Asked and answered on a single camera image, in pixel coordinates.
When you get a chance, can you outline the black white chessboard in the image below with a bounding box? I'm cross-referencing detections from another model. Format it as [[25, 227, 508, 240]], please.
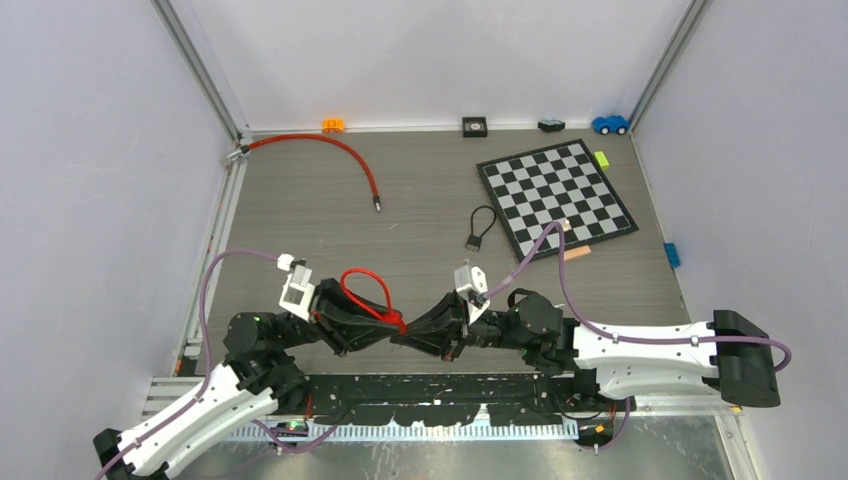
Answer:
[[476, 139, 639, 261]]

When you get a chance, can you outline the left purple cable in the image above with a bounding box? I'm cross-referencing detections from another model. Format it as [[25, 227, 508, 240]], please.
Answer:
[[95, 247, 346, 480]]

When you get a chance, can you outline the aluminium front rail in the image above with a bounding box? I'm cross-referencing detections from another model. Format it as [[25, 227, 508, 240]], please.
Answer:
[[140, 370, 745, 444]]

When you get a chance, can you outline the orange toy block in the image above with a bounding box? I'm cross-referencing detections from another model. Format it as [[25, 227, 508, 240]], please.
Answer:
[[321, 117, 346, 133]]

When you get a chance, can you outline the tan wooden block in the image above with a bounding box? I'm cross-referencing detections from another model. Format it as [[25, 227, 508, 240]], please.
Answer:
[[563, 245, 592, 261]]

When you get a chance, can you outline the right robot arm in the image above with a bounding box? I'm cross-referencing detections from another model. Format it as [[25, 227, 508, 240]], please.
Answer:
[[392, 289, 781, 411]]

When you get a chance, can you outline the red hose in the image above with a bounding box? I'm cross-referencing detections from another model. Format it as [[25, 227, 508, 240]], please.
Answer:
[[225, 133, 384, 213]]

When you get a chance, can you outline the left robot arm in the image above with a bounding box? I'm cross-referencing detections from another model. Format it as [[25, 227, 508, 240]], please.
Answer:
[[93, 278, 406, 479]]

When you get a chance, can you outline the small black box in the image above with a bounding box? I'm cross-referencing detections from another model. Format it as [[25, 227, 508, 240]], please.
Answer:
[[462, 117, 488, 138]]

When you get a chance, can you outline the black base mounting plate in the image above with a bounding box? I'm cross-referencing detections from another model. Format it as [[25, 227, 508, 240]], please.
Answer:
[[273, 373, 625, 427]]

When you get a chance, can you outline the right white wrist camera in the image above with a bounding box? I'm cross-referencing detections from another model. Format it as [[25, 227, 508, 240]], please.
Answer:
[[453, 260, 491, 325]]

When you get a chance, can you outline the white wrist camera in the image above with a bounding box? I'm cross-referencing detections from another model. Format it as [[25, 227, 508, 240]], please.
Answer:
[[453, 260, 491, 325], [277, 253, 315, 322]]

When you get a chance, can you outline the blue toy brick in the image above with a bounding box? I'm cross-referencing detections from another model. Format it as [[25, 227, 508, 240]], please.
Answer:
[[663, 242, 682, 270]]

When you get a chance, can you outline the blue toy car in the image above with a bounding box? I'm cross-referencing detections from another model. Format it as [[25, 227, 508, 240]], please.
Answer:
[[591, 115, 630, 135]]

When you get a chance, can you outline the small black toy car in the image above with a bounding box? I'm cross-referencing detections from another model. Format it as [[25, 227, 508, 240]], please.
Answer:
[[537, 119, 566, 133]]

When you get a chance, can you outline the black cable padlock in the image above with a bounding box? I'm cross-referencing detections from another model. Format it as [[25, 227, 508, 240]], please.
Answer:
[[465, 205, 498, 252]]

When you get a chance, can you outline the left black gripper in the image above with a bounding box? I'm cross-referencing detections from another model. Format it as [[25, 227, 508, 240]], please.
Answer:
[[275, 275, 401, 353]]

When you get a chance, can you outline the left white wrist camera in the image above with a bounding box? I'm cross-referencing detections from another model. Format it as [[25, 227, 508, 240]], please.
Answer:
[[277, 253, 315, 322]]

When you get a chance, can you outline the red cable padlock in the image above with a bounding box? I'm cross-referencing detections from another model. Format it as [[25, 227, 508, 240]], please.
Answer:
[[339, 267, 407, 334]]

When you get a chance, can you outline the lime green block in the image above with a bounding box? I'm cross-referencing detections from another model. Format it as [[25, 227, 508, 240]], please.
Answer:
[[593, 151, 610, 171]]

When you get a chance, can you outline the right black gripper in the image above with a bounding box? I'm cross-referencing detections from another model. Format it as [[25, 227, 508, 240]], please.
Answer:
[[390, 292, 529, 365]]

